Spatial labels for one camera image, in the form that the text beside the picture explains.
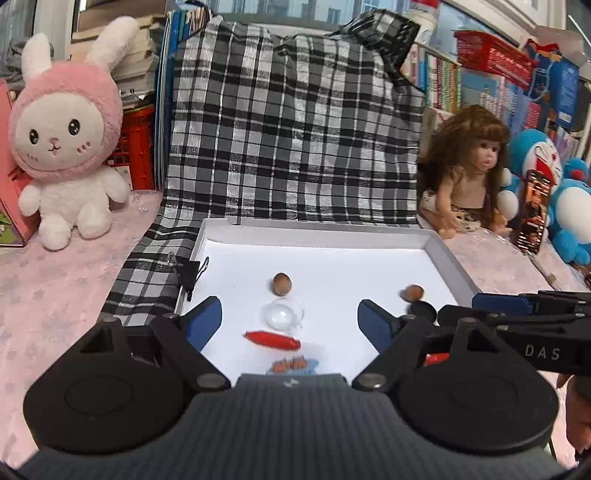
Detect red plastic basket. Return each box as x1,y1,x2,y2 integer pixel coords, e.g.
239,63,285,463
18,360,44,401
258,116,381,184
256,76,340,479
454,30,539,90

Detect white canister red lid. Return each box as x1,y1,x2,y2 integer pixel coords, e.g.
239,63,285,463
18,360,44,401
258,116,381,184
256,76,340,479
409,0,439,47

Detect pink toy dollhouse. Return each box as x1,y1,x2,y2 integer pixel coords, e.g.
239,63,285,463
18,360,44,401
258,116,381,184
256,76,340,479
0,78,40,247

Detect blue cat plush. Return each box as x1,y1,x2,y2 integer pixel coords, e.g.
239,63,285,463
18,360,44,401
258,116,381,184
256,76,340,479
499,129,564,217

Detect pink rabbit plush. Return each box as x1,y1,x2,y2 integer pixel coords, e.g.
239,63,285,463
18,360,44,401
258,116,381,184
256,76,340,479
8,16,139,250

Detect white cardboard box lid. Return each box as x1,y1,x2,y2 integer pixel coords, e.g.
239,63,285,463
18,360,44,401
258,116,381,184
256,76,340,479
175,218,481,384

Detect white patterned pen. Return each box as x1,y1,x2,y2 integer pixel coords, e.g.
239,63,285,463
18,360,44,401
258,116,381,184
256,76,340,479
531,256,557,282

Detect smartphone with lit screen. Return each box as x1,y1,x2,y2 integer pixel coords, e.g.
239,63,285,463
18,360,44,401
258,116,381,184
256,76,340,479
510,168,552,254

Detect grey cloth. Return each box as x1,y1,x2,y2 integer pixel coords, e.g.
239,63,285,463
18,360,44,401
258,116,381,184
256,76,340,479
0,41,28,93

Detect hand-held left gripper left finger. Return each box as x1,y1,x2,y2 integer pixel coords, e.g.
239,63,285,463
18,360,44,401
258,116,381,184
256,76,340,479
60,295,232,394

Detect person's right hand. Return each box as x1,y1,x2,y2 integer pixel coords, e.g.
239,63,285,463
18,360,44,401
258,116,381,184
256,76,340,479
556,373,591,467

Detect black round cap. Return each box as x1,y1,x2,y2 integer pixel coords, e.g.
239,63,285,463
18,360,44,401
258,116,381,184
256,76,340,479
409,301,437,324

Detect red plastic crate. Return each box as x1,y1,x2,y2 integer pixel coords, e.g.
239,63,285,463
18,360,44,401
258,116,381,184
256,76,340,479
104,104,158,192

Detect stack of old books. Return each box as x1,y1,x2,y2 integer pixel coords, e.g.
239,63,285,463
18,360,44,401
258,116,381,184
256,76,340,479
69,0,171,100

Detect blue cardboard box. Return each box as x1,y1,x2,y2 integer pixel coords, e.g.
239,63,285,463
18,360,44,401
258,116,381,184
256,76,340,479
524,39,580,130

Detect brown haired baby doll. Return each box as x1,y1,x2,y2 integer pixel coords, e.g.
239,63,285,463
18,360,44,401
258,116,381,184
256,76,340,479
418,105,513,241

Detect black binder clip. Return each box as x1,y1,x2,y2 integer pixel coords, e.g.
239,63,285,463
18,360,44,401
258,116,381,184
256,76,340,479
178,256,211,303

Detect blue mouse plush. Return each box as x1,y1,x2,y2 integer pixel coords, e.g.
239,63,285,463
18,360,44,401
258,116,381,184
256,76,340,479
547,157,591,266

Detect row of colourful books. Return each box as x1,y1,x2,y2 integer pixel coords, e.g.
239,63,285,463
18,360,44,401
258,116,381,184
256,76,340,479
411,44,591,153

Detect blue hair clip with bears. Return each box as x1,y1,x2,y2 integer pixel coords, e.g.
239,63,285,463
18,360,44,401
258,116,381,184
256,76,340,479
265,355,319,376

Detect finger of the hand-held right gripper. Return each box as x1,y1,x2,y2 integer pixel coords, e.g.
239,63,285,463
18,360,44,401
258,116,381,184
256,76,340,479
472,290,591,316
438,304,591,329

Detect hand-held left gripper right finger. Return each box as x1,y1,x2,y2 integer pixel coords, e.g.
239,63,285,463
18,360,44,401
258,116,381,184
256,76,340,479
352,298,533,394

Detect black white checkered cloth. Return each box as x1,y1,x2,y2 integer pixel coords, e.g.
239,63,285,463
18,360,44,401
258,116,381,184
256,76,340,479
99,9,428,328

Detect clear small plastic cup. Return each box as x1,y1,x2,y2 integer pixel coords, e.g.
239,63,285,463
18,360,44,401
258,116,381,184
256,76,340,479
264,298,305,332

